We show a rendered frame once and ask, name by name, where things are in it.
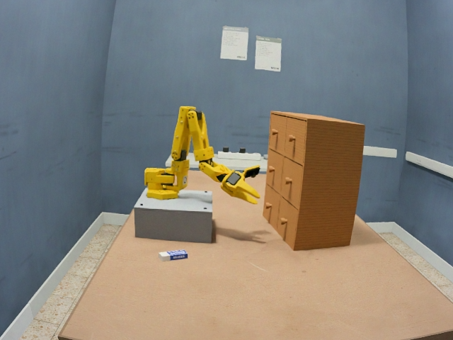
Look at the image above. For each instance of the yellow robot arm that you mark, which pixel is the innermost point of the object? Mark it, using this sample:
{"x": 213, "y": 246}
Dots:
{"x": 160, "y": 182}

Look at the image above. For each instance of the brown chest of drawers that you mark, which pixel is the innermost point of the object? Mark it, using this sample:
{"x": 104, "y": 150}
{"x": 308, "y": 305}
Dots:
{"x": 333, "y": 153}

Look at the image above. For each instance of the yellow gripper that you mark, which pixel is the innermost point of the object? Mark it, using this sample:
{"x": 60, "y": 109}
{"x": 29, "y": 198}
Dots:
{"x": 234, "y": 184}

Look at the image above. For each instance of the blue and white eraser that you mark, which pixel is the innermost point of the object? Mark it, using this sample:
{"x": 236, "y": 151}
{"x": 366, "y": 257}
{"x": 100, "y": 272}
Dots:
{"x": 173, "y": 255}

